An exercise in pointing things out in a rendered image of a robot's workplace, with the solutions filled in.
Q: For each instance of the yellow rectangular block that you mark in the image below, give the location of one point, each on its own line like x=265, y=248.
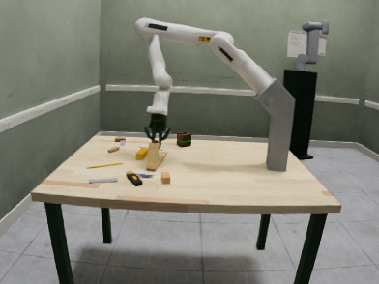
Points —
x=141, y=154

